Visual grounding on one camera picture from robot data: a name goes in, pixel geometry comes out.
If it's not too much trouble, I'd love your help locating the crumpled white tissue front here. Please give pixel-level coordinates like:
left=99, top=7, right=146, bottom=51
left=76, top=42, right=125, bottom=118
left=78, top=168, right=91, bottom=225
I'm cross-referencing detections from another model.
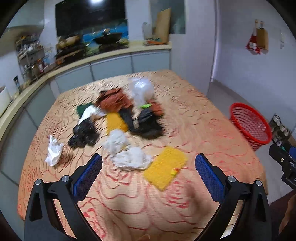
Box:
left=111, top=147, right=153, bottom=171

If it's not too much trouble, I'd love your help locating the small black plastic bag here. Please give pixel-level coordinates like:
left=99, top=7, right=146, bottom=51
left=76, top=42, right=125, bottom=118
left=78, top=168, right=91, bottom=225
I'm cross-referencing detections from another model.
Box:
left=68, top=118, right=99, bottom=149

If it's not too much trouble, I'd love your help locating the white rice cooker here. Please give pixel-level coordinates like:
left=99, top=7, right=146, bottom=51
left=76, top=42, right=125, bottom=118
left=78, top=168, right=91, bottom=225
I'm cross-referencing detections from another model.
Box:
left=0, top=86, right=11, bottom=116

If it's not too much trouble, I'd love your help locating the kitchen counter with cabinets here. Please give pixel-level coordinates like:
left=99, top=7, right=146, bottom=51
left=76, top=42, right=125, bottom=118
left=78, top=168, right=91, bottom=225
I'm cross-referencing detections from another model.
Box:
left=1, top=41, right=172, bottom=210

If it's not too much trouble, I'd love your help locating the green snack wrapper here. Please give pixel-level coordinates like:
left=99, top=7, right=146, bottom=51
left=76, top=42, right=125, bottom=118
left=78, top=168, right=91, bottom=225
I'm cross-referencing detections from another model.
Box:
left=140, top=103, right=152, bottom=109

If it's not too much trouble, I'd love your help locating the beige pan on stove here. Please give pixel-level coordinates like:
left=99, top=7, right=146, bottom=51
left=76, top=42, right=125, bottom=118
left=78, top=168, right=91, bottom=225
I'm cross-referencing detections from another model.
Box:
left=56, top=35, right=81, bottom=50

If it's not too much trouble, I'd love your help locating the brown paper bag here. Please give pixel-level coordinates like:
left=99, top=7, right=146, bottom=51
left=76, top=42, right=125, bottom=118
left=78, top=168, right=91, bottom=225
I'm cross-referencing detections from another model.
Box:
left=94, top=88, right=133, bottom=113
left=256, top=21, right=269, bottom=51

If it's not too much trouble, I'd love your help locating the large black plastic bag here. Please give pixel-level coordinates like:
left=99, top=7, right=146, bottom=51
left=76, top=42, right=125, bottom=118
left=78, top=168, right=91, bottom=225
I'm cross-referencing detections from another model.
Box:
left=118, top=108, right=164, bottom=140

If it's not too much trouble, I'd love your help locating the shoe rack with shoes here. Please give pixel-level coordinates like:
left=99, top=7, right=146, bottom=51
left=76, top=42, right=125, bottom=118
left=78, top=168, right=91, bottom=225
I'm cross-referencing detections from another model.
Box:
left=269, top=113, right=295, bottom=150

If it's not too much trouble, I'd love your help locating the green yellow scouring sponge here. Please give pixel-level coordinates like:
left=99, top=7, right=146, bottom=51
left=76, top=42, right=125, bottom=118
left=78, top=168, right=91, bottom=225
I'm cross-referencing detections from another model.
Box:
left=76, top=103, right=93, bottom=117

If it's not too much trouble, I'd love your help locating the red plastic mesh basket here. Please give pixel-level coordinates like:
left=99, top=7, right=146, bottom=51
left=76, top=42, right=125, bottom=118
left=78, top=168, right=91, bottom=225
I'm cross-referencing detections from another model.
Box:
left=230, top=102, right=272, bottom=151

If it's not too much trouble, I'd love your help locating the white tissue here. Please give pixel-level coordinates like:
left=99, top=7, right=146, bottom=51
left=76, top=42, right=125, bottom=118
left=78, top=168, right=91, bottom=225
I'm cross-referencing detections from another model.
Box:
left=45, top=135, right=64, bottom=167
left=111, top=147, right=153, bottom=171
left=103, top=129, right=131, bottom=156

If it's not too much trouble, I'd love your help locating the clear plastic bag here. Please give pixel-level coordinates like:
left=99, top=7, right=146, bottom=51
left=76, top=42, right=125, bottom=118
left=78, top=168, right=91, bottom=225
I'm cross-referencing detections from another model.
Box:
left=129, top=77, right=154, bottom=108

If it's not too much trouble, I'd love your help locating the metal spice rack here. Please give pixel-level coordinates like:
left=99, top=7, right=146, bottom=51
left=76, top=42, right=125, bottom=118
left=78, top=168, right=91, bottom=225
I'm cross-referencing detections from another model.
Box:
left=15, top=35, right=45, bottom=83

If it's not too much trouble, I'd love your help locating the brown hanging paper bag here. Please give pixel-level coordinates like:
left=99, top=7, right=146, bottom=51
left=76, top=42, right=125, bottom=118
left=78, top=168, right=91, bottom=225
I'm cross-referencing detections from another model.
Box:
left=256, top=21, right=269, bottom=51

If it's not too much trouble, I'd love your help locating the black wok on stove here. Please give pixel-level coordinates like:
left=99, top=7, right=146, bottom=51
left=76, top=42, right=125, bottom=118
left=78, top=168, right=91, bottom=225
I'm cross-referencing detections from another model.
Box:
left=93, top=29, right=122, bottom=45

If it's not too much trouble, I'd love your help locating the red hanging decoration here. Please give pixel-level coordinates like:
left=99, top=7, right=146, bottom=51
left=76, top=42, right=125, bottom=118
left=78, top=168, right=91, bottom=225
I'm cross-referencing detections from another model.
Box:
left=246, top=20, right=260, bottom=54

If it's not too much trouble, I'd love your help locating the wooden cutting board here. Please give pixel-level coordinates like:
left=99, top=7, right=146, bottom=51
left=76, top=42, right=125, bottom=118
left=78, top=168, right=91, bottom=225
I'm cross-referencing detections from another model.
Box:
left=155, top=8, right=171, bottom=44

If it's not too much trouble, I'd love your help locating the white plastic jug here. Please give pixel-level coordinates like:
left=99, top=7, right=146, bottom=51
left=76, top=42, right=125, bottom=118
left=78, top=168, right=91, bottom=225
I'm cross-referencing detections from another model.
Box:
left=142, top=22, right=153, bottom=40

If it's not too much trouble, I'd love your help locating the white paper piece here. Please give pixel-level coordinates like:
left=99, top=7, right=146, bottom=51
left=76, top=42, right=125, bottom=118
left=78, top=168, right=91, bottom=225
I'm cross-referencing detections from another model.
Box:
left=78, top=105, right=107, bottom=124

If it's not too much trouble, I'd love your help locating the yellow sponge mat front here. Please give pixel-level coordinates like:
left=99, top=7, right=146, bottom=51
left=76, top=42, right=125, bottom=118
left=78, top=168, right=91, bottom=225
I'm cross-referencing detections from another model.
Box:
left=144, top=147, right=188, bottom=191

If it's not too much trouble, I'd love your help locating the rose patterned orange tablecloth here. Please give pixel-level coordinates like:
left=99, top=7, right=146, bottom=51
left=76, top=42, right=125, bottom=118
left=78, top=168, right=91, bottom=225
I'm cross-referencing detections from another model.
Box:
left=17, top=71, right=266, bottom=240

